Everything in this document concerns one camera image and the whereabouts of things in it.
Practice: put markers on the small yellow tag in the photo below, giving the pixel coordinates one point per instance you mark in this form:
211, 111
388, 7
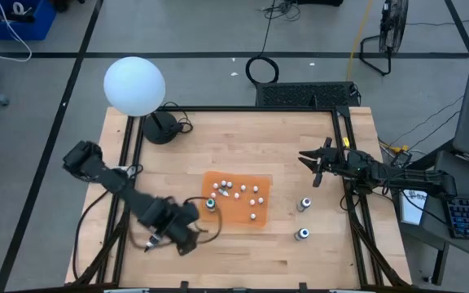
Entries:
345, 141

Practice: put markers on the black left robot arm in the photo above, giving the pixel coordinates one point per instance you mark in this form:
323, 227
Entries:
108, 179

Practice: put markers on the black floor fan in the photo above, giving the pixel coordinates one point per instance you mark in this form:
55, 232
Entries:
393, 24

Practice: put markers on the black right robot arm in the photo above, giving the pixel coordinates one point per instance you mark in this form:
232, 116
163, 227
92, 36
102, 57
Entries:
413, 179

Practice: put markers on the green food coloring bottle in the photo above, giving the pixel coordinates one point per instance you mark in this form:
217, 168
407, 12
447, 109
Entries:
210, 204

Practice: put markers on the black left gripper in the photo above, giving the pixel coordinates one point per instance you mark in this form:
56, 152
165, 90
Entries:
173, 219

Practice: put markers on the blue plastic storage bin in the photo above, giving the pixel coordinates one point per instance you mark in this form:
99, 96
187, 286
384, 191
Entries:
39, 24

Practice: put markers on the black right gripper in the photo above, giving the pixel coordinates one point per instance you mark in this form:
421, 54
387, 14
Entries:
334, 163

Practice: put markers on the black table clamp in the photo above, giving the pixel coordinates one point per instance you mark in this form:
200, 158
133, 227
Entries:
184, 287
303, 287

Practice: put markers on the yellow power connector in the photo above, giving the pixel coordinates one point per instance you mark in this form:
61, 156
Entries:
397, 148

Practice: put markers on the small silver cylinder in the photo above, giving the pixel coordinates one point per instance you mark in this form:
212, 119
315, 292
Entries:
304, 203

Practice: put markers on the white globe table lamp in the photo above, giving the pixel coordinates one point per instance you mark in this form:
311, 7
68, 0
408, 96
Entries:
134, 85

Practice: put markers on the black perforated computer case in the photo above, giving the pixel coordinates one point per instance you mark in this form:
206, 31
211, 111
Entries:
299, 94

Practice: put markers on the black aluminium rig frame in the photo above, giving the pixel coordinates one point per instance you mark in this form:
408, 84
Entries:
259, 108

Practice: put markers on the translucent orange plastic bin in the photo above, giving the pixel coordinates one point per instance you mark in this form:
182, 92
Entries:
238, 211

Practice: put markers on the dark grey desk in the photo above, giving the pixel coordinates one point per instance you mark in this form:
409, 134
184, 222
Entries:
434, 228

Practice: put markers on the blue food coloring bottle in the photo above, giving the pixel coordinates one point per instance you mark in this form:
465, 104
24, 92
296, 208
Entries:
302, 233

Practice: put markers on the white printed paper sheet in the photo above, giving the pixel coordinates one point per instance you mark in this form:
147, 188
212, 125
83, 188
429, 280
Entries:
411, 209

